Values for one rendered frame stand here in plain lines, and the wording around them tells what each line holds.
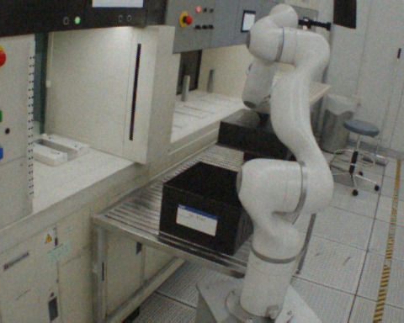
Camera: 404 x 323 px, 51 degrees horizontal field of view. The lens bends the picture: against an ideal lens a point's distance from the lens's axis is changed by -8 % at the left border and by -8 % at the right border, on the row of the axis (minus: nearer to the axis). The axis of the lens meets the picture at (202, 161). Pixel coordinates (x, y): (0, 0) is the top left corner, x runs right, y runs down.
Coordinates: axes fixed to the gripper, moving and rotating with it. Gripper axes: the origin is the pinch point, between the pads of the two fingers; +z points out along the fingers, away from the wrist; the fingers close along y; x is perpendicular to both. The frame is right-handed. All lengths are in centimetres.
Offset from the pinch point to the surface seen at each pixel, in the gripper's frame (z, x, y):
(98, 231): -16, 69, 37
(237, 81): 88, -74, 48
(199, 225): -23, 57, 1
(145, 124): -18.7, 25.5, 37.0
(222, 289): -31, 76, -15
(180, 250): -22, 67, 4
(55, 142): -16, 42, 73
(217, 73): 86, -77, 64
